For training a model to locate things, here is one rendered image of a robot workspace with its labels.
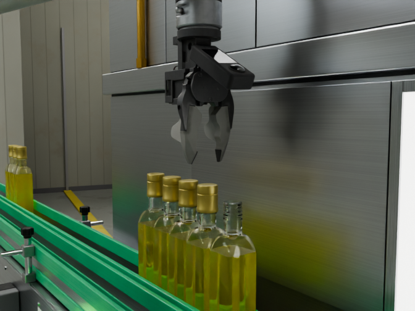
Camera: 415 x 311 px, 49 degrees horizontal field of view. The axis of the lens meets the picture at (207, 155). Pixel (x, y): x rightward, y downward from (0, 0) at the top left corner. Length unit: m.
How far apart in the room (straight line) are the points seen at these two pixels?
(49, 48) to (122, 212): 6.74
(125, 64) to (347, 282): 0.87
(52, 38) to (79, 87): 0.88
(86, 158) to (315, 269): 7.38
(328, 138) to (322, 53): 0.13
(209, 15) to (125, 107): 0.65
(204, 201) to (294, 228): 0.16
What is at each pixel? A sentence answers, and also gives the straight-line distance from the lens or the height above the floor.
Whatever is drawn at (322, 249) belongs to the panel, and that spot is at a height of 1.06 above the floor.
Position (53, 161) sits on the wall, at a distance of 7.98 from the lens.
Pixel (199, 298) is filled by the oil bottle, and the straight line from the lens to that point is 0.77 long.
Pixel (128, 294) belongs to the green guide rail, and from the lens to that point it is 0.92.
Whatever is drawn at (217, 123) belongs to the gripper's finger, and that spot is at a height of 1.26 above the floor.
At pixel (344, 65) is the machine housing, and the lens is 0.72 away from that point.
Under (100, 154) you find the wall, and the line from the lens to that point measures 8.07.
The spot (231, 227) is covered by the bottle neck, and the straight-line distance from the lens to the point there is 0.71.
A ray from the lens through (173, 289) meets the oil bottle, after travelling 0.84.
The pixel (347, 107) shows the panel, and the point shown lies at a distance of 0.70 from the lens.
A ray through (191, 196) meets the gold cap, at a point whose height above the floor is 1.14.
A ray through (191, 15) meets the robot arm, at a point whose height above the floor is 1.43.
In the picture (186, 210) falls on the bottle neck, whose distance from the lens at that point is 0.79.
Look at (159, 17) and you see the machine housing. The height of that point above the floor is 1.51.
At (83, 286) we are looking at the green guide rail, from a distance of 0.91.
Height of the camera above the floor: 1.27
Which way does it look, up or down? 5 degrees down
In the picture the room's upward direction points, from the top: straight up
